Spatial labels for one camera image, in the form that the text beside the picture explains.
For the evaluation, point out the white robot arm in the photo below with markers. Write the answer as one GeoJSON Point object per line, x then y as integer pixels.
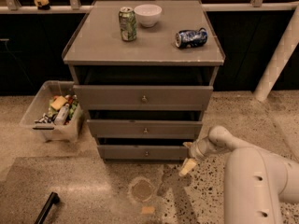
{"type": "Point", "coordinates": [256, 181]}

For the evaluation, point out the green soda can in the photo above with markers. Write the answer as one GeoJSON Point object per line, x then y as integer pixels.
{"type": "Point", "coordinates": [127, 23]}

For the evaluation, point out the white diagonal pillar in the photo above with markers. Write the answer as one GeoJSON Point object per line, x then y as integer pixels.
{"type": "Point", "coordinates": [283, 52]}

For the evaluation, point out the grey drawer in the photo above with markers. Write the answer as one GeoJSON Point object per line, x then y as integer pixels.
{"type": "Point", "coordinates": [160, 129]}
{"type": "Point", "coordinates": [169, 98]}
{"type": "Point", "coordinates": [150, 153]}

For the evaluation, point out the black bar handle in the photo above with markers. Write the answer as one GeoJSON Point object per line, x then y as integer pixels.
{"type": "Point", "coordinates": [53, 199]}

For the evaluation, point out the grey middle drawer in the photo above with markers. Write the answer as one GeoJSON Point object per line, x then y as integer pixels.
{"type": "Point", "coordinates": [160, 129]}

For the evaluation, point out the blue crushed soda can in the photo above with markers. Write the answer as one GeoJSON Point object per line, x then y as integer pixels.
{"type": "Point", "coordinates": [191, 38]}

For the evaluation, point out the white bowl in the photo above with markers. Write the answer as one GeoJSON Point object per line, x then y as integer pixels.
{"type": "Point", "coordinates": [148, 15]}

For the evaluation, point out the grey drawer cabinet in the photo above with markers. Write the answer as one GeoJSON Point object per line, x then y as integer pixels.
{"type": "Point", "coordinates": [97, 55]}

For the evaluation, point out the grey bottom drawer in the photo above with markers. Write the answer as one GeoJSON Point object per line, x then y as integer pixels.
{"type": "Point", "coordinates": [150, 153]}

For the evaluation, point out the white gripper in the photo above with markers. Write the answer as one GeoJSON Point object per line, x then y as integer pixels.
{"type": "Point", "coordinates": [196, 153]}

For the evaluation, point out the metal railing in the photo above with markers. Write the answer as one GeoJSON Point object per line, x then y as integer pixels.
{"type": "Point", "coordinates": [46, 8]}

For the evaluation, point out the yellow black object on rail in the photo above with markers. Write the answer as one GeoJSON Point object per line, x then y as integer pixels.
{"type": "Point", "coordinates": [42, 4]}

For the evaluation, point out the white plastic bottle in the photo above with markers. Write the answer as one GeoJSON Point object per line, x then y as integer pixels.
{"type": "Point", "coordinates": [62, 115]}

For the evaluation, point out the clear plastic bin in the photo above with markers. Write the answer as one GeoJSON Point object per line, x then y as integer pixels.
{"type": "Point", "coordinates": [39, 117]}

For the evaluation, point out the yellow sponge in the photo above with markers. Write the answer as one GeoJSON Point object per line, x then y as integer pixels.
{"type": "Point", "coordinates": [58, 103]}

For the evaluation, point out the grey top drawer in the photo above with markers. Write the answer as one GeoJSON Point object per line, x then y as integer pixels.
{"type": "Point", "coordinates": [169, 98]}

